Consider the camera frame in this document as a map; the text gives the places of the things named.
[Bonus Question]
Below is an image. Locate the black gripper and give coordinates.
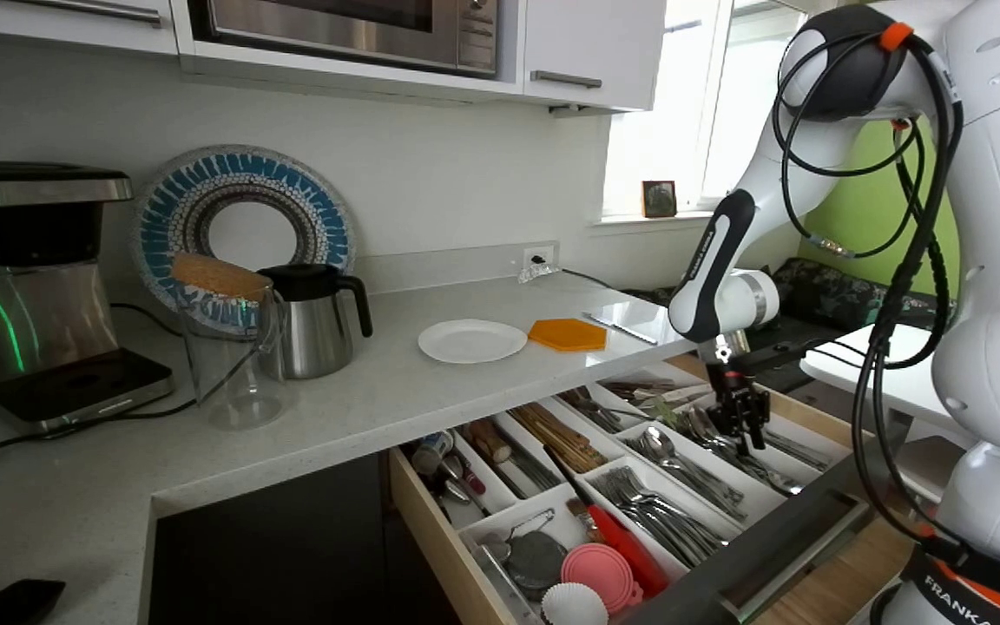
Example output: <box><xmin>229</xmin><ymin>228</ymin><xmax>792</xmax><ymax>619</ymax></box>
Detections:
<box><xmin>707</xmin><ymin>332</ymin><xmax>773</xmax><ymax>445</ymax></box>

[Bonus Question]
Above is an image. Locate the large steel spoon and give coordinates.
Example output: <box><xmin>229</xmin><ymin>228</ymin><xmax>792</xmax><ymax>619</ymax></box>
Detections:
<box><xmin>635</xmin><ymin>419</ymin><xmax>749</xmax><ymax>521</ymax></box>

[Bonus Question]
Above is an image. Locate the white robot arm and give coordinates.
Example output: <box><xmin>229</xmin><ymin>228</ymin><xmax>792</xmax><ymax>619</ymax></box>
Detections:
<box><xmin>670</xmin><ymin>0</ymin><xmax>1000</xmax><ymax>625</ymax></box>

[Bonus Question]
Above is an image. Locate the wooden kitchen drawer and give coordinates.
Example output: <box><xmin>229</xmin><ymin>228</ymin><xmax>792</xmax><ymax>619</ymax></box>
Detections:
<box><xmin>386</xmin><ymin>352</ymin><xmax>920</xmax><ymax>625</ymax></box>

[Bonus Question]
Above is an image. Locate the steel forks bundle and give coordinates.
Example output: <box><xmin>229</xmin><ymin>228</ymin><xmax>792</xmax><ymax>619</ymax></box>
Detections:
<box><xmin>598</xmin><ymin>468</ymin><xmax>726</xmax><ymax>565</ymax></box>

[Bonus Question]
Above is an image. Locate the white cutlery tray organizer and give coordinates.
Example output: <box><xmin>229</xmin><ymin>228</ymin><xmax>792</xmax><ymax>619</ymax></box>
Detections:
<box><xmin>402</xmin><ymin>365</ymin><xmax>855</xmax><ymax>625</ymax></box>

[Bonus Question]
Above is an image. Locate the red black gas lighter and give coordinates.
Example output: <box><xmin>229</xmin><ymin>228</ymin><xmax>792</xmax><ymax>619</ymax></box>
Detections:
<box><xmin>548</xmin><ymin>449</ymin><xmax>670</xmax><ymax>598</ymax></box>

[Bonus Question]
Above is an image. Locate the wooden chopsticks bundle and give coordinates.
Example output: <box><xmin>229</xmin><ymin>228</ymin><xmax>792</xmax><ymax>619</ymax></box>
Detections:
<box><xmin>516</xmin><ymin>403</ymin><xmax>606</xmax><ymax>473</ymax></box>

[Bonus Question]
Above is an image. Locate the orange sponge cloth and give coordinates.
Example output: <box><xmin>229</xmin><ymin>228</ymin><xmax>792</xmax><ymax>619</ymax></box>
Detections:
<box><xmin>528</xmin><ymin>320</ymin><xmax>607</xmax><ymax>354</ymax></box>

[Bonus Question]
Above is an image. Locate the white round ball object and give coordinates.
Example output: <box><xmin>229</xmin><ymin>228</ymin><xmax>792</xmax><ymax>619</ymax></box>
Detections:
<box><xmin>541</xmin><ymin>582</ymin><xmax>607</xmax><ymax>625</ymax></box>

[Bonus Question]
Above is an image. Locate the white round plate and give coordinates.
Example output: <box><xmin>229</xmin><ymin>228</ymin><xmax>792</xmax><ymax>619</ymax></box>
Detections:
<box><xmin>417</xmin><ymin>320</ymin><xmax>528</xmax><ymax>365</ymax></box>

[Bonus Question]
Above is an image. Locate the white upper cabinet door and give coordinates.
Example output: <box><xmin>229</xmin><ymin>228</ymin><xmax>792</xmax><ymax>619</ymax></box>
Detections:
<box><xmin>518</xmin><ymin>0</ymin><xmax>667</xmax><ymax>111</ymax></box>

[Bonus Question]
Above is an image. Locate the steel thermal coffee carafe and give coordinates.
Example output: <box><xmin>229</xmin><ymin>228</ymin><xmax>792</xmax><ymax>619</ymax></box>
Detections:
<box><xmin>261</xmin><ymin>265</ymin><xmax>372</xmax><ymax>382</ymax></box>

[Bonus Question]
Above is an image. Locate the stainless built-in microwave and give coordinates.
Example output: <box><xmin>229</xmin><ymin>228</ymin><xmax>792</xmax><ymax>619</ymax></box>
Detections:
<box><xmin>187</xmin><ymin>0</ymin><xmax>502</xmax><ymax>78</ymax></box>

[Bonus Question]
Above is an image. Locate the clear glass jar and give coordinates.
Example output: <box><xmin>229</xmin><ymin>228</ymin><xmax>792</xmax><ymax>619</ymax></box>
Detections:
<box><xmin>171</xmin><ymin>252</ymin><xmax>291</xmax><ymax>431</ymax></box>

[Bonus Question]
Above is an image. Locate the blue patterned decorative plate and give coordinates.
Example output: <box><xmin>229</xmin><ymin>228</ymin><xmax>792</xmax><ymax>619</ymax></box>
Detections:
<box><xmin>131</xmin><ymin>145</ymin><xmax>359</xmax><ymax>309</ymax></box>

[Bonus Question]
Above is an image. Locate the silver coffee machine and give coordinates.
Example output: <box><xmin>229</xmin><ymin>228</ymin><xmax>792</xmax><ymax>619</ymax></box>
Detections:
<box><xmin>0</xmin><ymin>159</ymin><xmax>173</xmax><ymax>433</ymax></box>

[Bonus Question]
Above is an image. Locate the white wall power socket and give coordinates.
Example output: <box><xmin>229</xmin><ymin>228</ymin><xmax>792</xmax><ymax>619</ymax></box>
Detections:
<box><xmin>523</xmin><ymin>243</ymin><xmax>558</xmax><ymax>283</ymax></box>

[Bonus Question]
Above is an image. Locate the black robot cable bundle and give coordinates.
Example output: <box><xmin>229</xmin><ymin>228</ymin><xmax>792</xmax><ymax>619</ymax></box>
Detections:
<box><xmin>767</xmin><ymin>22</ymin><xmax>966</xmax><ymax>550</ymax></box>

